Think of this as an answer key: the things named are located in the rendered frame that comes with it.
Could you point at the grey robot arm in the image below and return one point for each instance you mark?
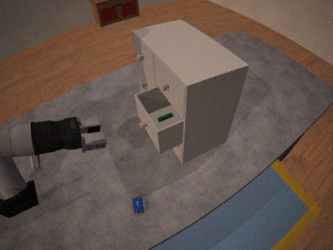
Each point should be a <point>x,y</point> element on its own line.
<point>11,181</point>

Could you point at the beige chest of drawers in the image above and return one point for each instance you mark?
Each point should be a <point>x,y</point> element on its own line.
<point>213,78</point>

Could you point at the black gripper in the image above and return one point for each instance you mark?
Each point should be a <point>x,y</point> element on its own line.
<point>35,138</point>

